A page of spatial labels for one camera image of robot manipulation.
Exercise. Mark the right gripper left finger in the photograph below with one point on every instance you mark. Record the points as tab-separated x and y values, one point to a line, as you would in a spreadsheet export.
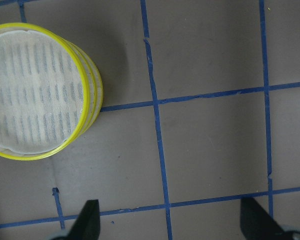
88	224

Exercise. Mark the yellow steamer layer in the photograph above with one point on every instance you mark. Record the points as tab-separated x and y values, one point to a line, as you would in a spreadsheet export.
44	92
95	87

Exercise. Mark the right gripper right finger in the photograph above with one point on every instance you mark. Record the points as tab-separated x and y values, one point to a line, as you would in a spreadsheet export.
256	223

